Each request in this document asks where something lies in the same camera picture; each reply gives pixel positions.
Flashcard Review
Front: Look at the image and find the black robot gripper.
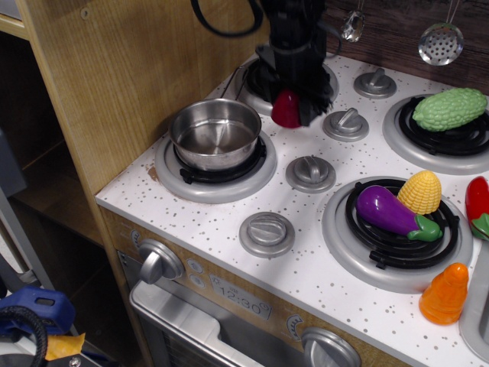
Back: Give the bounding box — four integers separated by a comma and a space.
254, 40, 333, 127

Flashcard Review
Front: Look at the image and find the dark red toy sweet potato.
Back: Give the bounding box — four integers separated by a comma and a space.
271, 89, 301, 128

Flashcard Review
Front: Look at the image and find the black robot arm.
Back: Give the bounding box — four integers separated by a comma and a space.
248, 1, 333, 128

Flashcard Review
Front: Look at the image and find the silver stove knob upper middle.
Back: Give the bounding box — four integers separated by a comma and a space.
322, 108, 370, 142

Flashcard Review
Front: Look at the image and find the silver stove knob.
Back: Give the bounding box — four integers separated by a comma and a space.
322, 108, 370, 142
238, 212, 296, 258
353, 68, 397, 99
286, 156, 336, 193

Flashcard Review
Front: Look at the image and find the silver stove knob lower middle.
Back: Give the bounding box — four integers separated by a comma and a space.
286, 156, 336, 193

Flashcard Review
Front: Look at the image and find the stainless steel pan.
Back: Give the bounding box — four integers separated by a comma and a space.
169, 97, 262, 171

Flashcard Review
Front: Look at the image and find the silver stove knob back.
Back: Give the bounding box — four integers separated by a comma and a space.
353, 68, 397, 99

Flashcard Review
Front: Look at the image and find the front left stove burner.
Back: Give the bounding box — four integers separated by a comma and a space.
154, 132, 277, 204

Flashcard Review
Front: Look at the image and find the silver stove knob front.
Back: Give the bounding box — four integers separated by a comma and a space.
238, 212, 296, 258

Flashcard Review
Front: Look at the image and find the back right stove burner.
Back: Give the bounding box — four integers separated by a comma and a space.
382, 95, 488, 175

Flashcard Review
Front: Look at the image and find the front right stove burner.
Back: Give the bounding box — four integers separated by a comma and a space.
322, 177, 474, 294

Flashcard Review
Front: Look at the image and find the purple toy eggplant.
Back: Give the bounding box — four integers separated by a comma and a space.
355, 185, 443, 242

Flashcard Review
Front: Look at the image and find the hanging slotted skimmer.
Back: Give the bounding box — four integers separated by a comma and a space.
418, 1, 465, 67

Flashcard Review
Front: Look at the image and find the yellow toy corn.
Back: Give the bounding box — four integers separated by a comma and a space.
397, 171, 442, 215

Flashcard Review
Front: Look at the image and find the green toy bitter gourd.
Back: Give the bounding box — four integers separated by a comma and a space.
413, 88, 487, 132

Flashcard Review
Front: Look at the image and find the wooden side shelf unit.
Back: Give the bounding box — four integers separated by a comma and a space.
0, 0, 154, 367

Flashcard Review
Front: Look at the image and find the oven clock display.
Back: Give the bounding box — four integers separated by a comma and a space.
209, 274, 273, 321

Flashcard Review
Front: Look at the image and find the red toy pepper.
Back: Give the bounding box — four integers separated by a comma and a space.
465, 176, 488, 241

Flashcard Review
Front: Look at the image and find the silver oven knob left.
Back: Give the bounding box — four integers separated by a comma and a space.
138, 239, 185, 284

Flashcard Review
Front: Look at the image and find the silver oven knob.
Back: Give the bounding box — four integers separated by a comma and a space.
301, 327, 361, 367
138, 239, 185, 284

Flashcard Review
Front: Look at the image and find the silver oven knob right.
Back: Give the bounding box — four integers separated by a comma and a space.
301, 327, 361, 367

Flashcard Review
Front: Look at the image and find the orange toy carrot piece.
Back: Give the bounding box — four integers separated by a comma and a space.
419, 263, 469, 325

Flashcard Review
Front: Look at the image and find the blue clamp tool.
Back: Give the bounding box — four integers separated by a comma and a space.
1, 286, 76, 335

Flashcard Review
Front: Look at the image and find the yellow tape piece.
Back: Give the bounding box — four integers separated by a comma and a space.
45, 333, 86, 362

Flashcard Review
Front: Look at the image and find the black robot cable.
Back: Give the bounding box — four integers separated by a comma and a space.
189, 0, 265, 38

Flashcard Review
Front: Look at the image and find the grey oven door handle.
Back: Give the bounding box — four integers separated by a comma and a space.
128, 280, 303, 367

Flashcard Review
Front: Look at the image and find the black braided cable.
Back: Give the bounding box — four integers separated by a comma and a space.
0, 305, 49, 367

